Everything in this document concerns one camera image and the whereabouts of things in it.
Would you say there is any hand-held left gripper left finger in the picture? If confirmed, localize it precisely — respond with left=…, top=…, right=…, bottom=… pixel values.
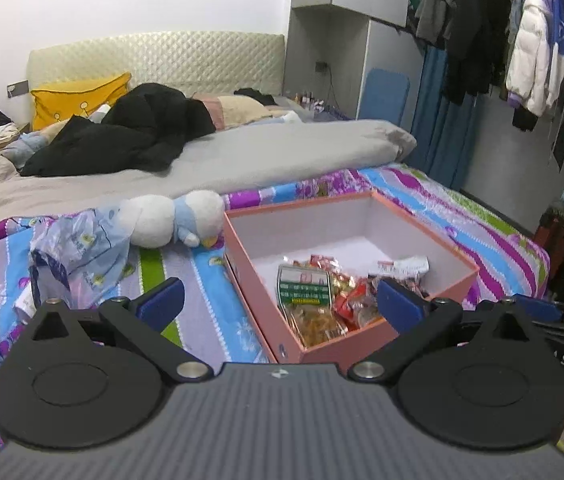
left=29, top=276, right=213, bottom=382

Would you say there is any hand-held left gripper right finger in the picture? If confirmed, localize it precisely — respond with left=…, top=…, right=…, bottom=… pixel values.
left=349, top=277, right=545, bottom=382

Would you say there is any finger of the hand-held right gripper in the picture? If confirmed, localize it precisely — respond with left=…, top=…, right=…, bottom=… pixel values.
left=514, top=294, right=564, bottom=323

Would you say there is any silver clear snack packet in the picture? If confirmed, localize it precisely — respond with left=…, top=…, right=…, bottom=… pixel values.
left=368, top=255, right=431, bottom=292

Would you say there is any red orange snack packet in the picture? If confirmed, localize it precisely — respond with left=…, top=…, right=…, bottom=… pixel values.
left=332, top=280, right=382, bottom=333

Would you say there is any yellow red candy packet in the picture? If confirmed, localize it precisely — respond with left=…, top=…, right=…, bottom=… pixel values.
left=329, top=271, right=363, bottom=295

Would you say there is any pink cardboard box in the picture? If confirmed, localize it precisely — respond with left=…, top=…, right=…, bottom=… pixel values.
left=222, top=189, right=481, bottom=367

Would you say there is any white blue plastic bag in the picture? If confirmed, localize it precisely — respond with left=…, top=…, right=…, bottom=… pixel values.
left=28, top=206, right=135, bottom=313

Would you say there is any small red candy packet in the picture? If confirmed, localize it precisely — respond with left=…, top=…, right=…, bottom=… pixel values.
left=307, top=254, right=340, bottom=272

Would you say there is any golden bread packet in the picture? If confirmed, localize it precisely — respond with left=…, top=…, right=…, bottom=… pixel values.
left=284, top=304, right=349, bottom=350

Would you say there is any green white snack packet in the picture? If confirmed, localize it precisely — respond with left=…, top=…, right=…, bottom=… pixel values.
left=276, top=264, right=334, bottom=307

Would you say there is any white blue plush toy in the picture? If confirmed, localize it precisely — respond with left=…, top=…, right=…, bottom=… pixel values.
left=116, top=189, right=227, bottom=250

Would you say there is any black jacket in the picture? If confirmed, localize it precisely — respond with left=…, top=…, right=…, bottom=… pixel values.
left=19, top=82, right=218, bottom=178

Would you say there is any grey duvet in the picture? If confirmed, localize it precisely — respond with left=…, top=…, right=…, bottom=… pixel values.
left=0, top=119, right=418, bottom=243

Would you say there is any blue curtain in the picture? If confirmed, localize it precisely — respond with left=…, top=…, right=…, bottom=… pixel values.
left=408, top=42, right=478, bottom=192

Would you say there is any beige pink pillow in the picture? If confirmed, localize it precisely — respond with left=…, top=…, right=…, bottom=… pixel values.
left=202, top=94, right=283, bottom=130

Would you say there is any light blue cloth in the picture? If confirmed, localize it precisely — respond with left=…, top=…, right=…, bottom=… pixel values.
left=1, top=130, right=63, bottom=167

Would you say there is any blue padded board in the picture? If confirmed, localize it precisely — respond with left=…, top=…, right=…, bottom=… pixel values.
left=357, top=67, right=411, bottom=126

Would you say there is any yellow pillow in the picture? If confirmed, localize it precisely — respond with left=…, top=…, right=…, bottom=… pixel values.
left=30, top=72, right=133, bottom=132

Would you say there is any group of small bottles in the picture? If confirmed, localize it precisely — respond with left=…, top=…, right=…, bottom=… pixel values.
left=292, top=91, right=353, bottom=121

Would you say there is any cream quilted headboard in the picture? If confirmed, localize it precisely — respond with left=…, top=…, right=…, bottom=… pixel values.
left=27, top=30, right=287, bottom=111

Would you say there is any white purple puffer jacket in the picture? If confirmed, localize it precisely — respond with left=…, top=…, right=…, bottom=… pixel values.
left=504, top=0, right=564, bottom=117

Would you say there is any grey wardrobe cabinet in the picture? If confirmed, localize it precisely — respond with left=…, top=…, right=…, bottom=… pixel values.
left=282, top=0, right=428, bottom=126

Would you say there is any black hanging coat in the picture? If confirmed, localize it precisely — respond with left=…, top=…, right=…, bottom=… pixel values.
left=441, top=0, right=513, bottom=107

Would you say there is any grey green hanging jacket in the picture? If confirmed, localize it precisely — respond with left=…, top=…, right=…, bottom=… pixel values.
left=414, top=0, right=463, bottom=51

